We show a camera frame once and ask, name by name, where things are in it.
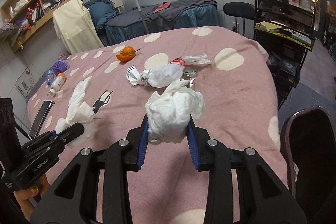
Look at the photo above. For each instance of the small blue plastic bottle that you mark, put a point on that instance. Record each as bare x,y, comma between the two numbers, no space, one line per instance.
50,77

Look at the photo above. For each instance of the clear white plastic bag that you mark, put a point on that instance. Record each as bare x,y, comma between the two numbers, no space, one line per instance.
165,74

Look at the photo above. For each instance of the dark brown trash bin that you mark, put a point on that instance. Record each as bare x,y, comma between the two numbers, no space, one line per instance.
315,161

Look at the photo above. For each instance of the smartphone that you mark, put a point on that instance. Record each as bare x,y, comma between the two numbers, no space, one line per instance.
40,119

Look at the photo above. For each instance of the grey blanket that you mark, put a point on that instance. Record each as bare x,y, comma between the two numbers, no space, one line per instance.
189,5

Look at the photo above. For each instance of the white power strip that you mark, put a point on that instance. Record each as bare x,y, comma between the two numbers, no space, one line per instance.
299,36

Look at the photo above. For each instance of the purple plastic toy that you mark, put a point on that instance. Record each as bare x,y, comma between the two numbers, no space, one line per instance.
61,66

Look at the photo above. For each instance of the person's left hand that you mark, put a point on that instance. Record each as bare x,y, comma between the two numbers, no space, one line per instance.
26,200

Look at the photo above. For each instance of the white bottle orange label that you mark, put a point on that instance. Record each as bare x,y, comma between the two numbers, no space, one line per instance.
59,82

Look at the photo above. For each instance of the black metal cart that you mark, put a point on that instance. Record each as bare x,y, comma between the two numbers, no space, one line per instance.
283,45

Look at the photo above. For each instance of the striped paper wrapper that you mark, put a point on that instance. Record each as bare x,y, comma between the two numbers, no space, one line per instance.
136,77

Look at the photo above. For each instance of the orange peel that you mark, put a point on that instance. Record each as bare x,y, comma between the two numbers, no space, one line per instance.
126,54

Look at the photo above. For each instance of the silver foil wrapper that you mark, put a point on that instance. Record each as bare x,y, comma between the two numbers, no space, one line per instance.
190,81

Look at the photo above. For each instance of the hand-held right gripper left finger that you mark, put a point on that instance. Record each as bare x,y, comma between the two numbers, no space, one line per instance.
140,145

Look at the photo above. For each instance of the white bag in cabinet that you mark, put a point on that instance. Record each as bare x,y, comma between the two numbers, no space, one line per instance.
22,3

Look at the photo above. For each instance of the white tape roll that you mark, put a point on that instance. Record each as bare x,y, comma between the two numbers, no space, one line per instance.
260,26

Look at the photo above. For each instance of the blue skirted massage bed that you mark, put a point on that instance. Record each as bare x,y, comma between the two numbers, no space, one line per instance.
183,22

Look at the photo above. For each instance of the cream cloth on chair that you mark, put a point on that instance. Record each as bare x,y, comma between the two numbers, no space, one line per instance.
76,29

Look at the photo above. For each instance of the white wall notice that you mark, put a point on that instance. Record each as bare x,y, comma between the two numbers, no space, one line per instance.
25,83

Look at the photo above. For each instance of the black round stool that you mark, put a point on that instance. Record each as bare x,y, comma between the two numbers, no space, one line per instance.
239,10

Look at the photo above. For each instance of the pink polka-dot blanket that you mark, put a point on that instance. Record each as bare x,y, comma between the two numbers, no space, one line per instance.
236,98

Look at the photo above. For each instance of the yellow paper pad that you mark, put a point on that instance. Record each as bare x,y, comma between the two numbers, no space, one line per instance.
271,26

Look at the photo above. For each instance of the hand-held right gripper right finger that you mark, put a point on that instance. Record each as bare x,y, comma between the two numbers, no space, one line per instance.
193,148

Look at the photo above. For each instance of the red cloth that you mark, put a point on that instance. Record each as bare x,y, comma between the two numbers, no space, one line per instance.
162,7

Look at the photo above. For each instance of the blue cloth pile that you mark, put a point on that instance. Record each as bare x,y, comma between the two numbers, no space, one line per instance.
101,14

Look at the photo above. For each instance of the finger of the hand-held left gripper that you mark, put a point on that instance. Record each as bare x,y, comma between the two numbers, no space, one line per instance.
73,132
39,140

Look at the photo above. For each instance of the white plastic bag red print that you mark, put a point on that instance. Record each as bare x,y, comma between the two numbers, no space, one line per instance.
194,59

